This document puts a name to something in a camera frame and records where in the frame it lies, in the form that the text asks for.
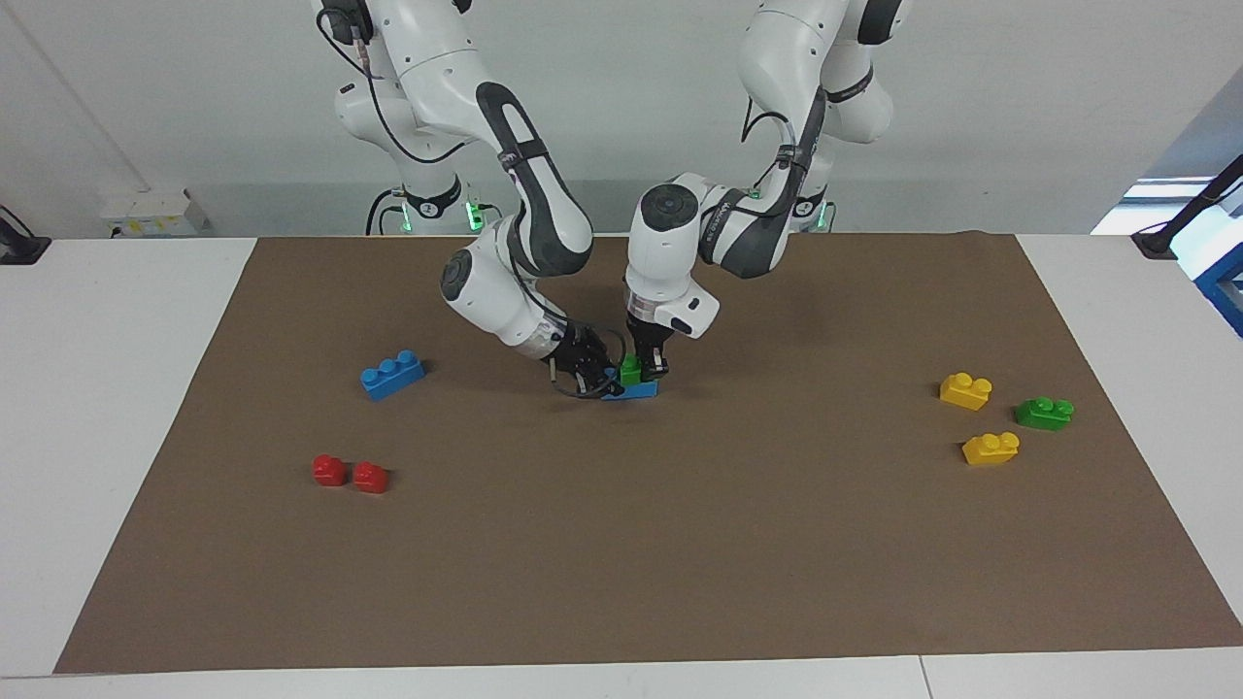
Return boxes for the yellow two-stud toy block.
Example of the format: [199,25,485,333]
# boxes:
[939,373,993,411]
[962,432,1021,467]

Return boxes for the brown table mat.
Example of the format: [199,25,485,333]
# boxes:
[53,231,1243,676]

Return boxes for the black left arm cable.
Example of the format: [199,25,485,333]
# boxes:
[742,92,826,200]

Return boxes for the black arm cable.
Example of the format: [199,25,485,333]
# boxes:
[742,92,826,200]
[335,10,628,401]

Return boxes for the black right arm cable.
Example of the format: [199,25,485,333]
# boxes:
[335,10,628,401]

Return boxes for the white wall socket box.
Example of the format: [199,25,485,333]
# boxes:
[100,189,210,239]

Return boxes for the black table clamp mount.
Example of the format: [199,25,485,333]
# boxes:
[1131,153,1243,261]
[0,204,51,265]

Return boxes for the blue metal frame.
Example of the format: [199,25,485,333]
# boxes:
[1193,241,1243,339]

